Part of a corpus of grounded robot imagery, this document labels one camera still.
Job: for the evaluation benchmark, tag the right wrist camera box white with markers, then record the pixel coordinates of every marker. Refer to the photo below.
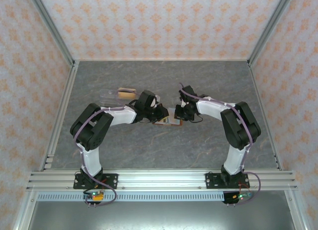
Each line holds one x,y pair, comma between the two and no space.
183,103

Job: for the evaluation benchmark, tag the clear acrylic card stand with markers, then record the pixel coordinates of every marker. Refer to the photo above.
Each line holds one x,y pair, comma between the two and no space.
109,97

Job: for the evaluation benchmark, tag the aluminium frame post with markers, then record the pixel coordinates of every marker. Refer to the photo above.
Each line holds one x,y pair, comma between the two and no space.
270,26
52,26

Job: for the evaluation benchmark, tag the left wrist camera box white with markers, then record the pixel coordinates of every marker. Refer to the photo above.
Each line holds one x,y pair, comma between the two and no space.
156,102

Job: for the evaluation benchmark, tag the circuit board with green light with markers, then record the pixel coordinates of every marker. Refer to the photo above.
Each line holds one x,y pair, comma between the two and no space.
239,196

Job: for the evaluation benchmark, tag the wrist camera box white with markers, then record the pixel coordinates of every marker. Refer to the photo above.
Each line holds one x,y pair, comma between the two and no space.
183,103
156,102

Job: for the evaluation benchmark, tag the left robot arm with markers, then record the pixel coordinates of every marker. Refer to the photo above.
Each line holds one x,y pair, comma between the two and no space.
92,125

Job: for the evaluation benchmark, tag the circuit board with yellow connector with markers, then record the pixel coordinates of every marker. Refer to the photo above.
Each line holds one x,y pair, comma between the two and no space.
95,196

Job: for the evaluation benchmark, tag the aluminium frame leg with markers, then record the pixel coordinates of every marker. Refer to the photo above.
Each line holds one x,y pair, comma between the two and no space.
24,210
296,210

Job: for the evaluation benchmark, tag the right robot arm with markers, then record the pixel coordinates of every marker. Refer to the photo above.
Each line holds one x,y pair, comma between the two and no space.
241,125

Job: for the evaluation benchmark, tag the grey metal sheet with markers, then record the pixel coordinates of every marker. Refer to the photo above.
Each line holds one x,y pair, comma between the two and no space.
161,215

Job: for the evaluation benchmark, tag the brown leather card holder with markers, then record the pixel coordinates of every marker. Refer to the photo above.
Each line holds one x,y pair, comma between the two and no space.
174,122

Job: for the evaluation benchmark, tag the aluminium table edge rail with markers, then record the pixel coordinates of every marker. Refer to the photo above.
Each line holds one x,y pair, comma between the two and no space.
258,91
71,78

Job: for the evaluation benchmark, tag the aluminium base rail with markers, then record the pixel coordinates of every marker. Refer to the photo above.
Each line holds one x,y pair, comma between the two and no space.
161,181

